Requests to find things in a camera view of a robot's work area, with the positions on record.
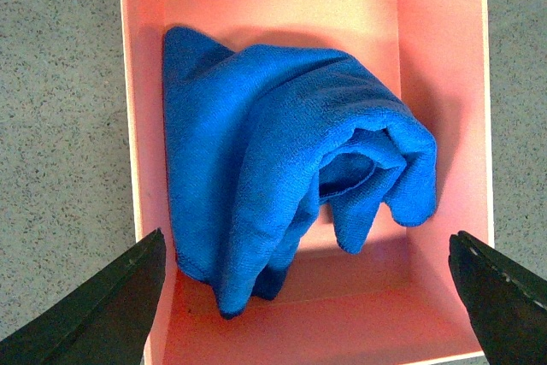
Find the blue microfiber cloth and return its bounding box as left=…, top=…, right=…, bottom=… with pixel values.
left=162, top=26, right=437, bottom=319

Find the pink plastic bin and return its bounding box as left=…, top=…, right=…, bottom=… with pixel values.
left=121, top=0, right=494, bottom=364

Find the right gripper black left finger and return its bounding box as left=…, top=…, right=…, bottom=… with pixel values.
left=1, top=229, right=166, bottom=364

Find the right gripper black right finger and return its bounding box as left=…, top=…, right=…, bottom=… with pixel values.
left=449, top=231, right=546, bottom=364

